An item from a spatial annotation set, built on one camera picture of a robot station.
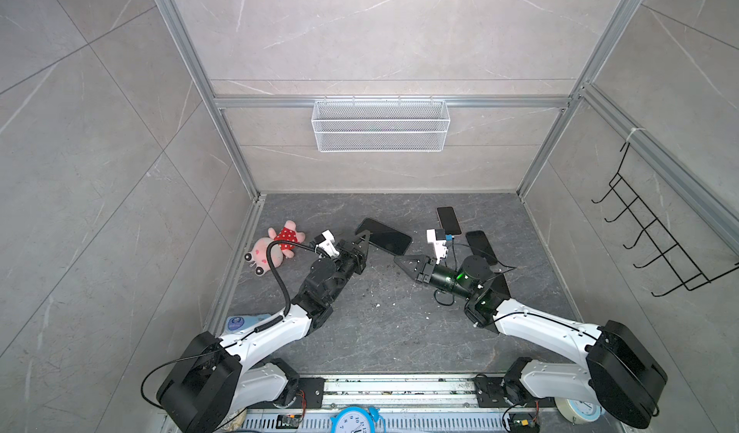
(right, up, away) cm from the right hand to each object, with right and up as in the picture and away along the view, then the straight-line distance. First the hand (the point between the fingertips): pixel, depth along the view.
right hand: (398, 263), depth 69 cm
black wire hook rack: (+60, +7, -3) cm, 60 cm away
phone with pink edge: (+24, +10, +42) cm, 49 cm away
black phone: (-3, +6, +4) cm, 8 cm away
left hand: (-6, +8, +3) cm, 11 cm away
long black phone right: (+36, -12, +24) cm, 45 cm away
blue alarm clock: (-10, -38, -1) cm, 39 cm away
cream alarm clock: (+43, -35, -2) cm, 55 cm away
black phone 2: (+33, 0, +35) cm, 48 cm away
